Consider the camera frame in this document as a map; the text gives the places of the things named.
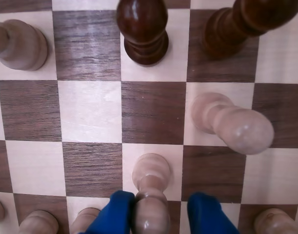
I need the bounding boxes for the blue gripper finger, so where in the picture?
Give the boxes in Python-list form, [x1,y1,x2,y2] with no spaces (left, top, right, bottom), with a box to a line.
[187,192,241,234]
[84,190,136,234]

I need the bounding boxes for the wooden chessboard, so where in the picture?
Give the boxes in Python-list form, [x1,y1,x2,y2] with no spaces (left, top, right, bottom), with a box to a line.
[0,0,298,234]

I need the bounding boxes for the light wooden chess bishop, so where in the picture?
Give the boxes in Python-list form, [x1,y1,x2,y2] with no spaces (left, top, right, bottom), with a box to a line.
[0,19,49,72]

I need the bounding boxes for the dark wooden chess pawn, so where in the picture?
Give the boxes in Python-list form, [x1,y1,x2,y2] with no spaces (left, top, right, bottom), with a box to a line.
[203,0,298,61]
[116,0,169,67]

